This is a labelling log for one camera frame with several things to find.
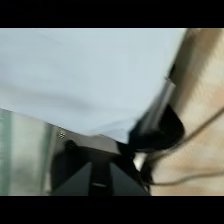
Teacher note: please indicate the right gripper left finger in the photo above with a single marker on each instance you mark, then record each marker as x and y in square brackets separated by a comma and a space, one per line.
[80, 183]

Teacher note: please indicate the light blue shirt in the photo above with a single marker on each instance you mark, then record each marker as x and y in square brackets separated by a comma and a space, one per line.
[83, 76]

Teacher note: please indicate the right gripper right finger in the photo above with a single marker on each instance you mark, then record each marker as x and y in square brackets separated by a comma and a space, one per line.
[123, 183]

